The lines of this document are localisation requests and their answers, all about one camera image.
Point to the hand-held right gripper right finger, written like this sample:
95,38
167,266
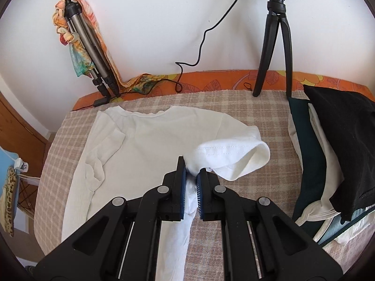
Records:
199,193

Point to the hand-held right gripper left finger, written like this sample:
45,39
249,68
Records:
182,188

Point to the white t-shirt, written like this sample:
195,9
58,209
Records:
161,134

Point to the beige plaid blanket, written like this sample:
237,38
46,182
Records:
263,117

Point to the orange floral bedsheet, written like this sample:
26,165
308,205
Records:
219,82

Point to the grey blue garment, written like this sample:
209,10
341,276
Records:
328,225

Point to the black garment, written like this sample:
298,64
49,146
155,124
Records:
345,137

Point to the white patterned garment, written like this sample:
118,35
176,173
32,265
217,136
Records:
354,229

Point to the white plug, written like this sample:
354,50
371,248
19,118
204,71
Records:
20,164

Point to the wooden door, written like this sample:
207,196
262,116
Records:
17,140

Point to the black mini tripod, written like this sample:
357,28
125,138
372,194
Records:
271,35

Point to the leopard print cloth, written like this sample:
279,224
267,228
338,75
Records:
8,199

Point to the grey folded tripod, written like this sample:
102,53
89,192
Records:
88,38

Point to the colourful orange scarf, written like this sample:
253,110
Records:
88,14

